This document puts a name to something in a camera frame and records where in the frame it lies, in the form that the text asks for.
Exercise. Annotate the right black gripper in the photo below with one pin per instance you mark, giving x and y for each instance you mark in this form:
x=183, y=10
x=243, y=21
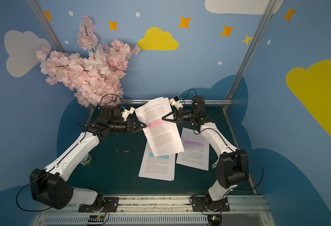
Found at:
x=178, y=116

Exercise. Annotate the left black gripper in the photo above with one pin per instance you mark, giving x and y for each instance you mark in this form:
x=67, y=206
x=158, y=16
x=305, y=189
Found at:
x=130, y=125

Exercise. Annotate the document with pink highlight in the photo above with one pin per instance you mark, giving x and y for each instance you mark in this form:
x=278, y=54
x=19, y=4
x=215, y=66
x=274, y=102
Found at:
x=164, y=136

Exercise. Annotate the document with blue highlight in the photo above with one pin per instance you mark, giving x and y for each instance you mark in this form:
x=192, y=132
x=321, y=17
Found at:
x=159, y=168

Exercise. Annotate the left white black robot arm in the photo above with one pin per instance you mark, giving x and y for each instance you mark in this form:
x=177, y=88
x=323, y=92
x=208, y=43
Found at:
x=49, y=185

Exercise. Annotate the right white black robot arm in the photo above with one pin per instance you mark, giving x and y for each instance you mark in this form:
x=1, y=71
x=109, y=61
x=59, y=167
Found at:
x=232, y=166

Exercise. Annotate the document with purple highlight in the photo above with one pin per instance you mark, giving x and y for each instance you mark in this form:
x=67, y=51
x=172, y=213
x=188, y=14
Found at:
x=196, y=151

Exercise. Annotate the small glass jar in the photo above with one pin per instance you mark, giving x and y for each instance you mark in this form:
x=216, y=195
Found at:
x=86, y=160

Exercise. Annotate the pink cherry blossom tree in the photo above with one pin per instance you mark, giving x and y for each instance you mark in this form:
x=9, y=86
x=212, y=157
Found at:
x=96, y=79

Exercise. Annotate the left electronics board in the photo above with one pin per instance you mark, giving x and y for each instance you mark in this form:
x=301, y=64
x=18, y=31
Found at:
x=96, y=220

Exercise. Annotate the electronics board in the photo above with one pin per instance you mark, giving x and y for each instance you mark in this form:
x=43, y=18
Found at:
x=96, y=220
x=214, y=220

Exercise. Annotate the right electronics board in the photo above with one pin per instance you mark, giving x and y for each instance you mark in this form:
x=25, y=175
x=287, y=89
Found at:
x=214, y=220

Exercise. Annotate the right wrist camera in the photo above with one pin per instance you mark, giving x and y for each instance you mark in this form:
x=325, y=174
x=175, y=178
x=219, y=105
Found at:
x=176, y=102

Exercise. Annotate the back aluminium frame bar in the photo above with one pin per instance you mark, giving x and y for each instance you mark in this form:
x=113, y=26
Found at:
x=187, y=102

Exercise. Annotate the white handled tool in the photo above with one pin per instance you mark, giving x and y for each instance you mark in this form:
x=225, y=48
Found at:
x=214, y=165

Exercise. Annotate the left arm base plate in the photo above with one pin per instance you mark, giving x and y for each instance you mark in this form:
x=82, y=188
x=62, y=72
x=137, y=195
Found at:
x=101, y=205

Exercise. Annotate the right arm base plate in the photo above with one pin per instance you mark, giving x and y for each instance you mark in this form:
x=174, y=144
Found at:
x=205, y=203

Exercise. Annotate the right aluminium frame post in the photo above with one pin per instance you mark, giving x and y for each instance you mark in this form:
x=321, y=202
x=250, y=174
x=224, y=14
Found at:
x=261, y=27

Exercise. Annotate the aluminium frame post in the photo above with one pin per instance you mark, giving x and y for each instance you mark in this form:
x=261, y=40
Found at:
x=261, y=27
x=45, y=23

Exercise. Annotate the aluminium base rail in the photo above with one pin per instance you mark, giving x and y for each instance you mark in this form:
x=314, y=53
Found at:
x=163, y=210

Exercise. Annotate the left aluminium frame post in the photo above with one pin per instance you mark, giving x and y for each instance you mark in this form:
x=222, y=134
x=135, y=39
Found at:
x=45, y=23

